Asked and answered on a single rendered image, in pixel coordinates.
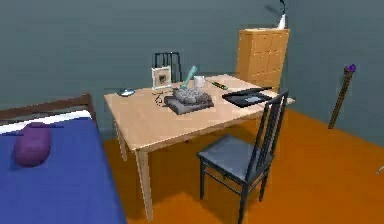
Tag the black slatted chair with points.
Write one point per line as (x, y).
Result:
(168, 63)

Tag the silver compact disk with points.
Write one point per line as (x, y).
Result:
(127, 92)

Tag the white picture frame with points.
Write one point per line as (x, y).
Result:
(161, 77)

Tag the light wooden table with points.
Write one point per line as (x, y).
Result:
(146, 116)

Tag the grey stick on floor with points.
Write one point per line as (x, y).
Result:
(380, 170)

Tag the dark keys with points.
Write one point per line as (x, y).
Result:
(160, 98)

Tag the blue bed with wooden headboard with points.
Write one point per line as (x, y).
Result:
(63, 180)

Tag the black chair with grey seat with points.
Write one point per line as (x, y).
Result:
(233, 156)

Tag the purple pillow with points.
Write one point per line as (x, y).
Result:
(31, 145)

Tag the brown baseball bat purple knob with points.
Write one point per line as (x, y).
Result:
(340, 96)

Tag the black laptop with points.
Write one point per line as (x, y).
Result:
(247, 97)

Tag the light wooden cupboard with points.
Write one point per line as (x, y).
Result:
(263, 55)

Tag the white mug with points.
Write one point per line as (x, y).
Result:
(199, 81)

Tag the green and black remote control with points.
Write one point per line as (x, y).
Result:
(220, 85)

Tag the teal tube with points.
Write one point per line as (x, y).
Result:
(189, 78)

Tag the grey lumpy object on tray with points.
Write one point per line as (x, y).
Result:
(190, 99)

